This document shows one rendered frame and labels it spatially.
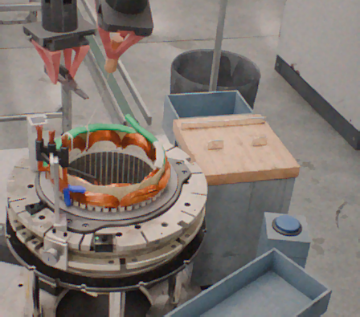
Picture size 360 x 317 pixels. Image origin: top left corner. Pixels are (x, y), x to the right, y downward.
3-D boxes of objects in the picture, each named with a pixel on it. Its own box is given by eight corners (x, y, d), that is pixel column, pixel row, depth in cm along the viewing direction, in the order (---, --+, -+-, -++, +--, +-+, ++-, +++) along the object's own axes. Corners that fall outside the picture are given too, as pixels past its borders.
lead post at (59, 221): (54, 232, 92) (52, 164, 86) (53, 221, 94) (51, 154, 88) (67, 231, 93) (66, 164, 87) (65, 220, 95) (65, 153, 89)
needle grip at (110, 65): (101, 67, 94) (109, 36, 89) (111, 63, 95) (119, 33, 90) (108, 74, 93) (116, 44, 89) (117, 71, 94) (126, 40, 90)
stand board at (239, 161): (172, 129, 130) (173, 119, 129) (258, 123, 135) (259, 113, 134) (201, 186, 114) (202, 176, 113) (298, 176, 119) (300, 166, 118)
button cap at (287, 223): (276, 232, 106) (277, 227, 106) (274, 217, 109) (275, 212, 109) (300, 234, 106) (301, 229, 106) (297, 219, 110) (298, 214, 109)
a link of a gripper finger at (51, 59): (32, 78, 110) (29, 26, 105) (70, 70, 114) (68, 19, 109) (51, 94, 106) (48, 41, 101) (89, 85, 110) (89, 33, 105)
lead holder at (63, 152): (34, 157, 91) (34, 137, 89) (64, 154, 92) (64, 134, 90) (39, 172, 88) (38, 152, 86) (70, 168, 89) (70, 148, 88)
